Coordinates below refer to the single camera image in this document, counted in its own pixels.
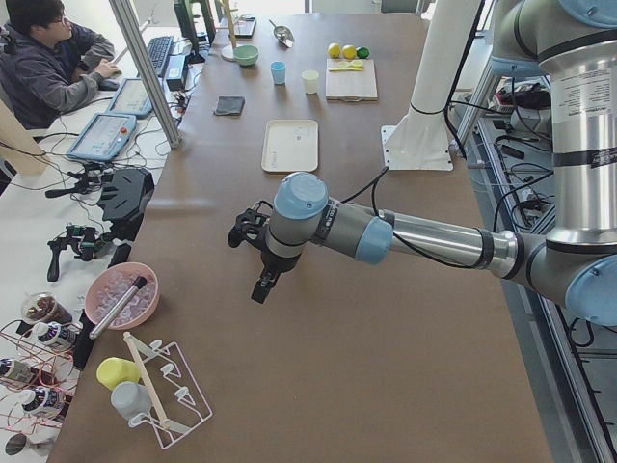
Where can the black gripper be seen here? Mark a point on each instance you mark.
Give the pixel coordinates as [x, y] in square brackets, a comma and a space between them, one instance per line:
[275, 266]

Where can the blue cup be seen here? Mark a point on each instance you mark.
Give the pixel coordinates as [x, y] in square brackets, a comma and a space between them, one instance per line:
[278, 72]

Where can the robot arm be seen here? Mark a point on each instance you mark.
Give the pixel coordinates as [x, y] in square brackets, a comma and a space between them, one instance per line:
[574, 264]

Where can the cream rabbit tray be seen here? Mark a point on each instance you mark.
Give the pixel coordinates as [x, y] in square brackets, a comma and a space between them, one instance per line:
[290, 146]

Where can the steel muddler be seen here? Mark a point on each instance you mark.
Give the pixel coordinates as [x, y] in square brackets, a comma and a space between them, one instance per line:
[108, 318]

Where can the black stand device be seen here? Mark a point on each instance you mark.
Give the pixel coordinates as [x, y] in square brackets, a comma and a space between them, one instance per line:
[124, 198]

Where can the pink bowl with ice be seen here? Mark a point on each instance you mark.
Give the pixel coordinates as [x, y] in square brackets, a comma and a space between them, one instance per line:
[109, 288]

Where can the dark grey folded cloth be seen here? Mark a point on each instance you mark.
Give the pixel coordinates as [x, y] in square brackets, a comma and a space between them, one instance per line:
[229, 105]

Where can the yellow cup on rack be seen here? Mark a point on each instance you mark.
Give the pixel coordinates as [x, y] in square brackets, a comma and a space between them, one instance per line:
[113, 370]

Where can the grey cup on rack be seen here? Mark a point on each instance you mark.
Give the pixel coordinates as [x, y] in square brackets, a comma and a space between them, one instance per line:
[130, 399]

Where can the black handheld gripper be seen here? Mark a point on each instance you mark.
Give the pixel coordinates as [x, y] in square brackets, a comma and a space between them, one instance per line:
[84, 241]

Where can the cream cup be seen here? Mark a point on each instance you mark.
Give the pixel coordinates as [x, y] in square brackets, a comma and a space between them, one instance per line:
[310, 78]

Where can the wooden cutting board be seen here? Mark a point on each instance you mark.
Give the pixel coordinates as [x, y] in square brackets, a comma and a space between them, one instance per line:
[351, 86]

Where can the blue teach pendant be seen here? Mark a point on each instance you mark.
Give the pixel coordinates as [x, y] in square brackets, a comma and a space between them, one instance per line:
[131, 98]
[104, 137]

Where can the green bowl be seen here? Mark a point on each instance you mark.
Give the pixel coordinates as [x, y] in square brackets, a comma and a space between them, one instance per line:
[246, 55]

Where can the wooden mug tree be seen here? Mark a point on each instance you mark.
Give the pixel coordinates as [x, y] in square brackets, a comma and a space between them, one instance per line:
[227, 23]

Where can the whole lemon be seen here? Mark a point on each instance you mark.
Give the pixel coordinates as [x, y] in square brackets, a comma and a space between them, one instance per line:
[334, 50]
[349, 52]

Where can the dark drink bottle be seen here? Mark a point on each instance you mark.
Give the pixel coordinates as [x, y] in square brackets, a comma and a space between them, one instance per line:
[55, 336]
[44, 403]

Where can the iced coffee cup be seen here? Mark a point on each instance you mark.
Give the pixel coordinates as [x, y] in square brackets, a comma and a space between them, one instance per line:
[44, 307]

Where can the metal scoop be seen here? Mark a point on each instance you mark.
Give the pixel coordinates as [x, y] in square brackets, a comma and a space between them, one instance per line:
[283, 34]

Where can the green lime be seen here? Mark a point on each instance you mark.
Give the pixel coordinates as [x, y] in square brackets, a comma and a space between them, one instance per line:
[362, 52]

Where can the black keyboard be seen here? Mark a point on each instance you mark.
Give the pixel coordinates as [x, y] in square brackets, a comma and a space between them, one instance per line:
[159, 50]

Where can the black monitor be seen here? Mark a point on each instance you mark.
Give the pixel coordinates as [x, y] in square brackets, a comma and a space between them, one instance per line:
[183, 10]

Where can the person at desk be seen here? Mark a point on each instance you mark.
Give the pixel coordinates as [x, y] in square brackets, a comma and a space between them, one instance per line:
[57, 65]

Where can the white wire cup rack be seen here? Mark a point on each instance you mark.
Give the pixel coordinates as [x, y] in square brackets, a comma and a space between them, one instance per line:
[178, 405]

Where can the copper wire rack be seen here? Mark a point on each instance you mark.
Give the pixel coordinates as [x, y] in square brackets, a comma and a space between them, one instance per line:
[31, 364]

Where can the aluminium frame post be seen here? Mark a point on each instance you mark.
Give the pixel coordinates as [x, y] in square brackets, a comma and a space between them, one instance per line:
[127, 20]

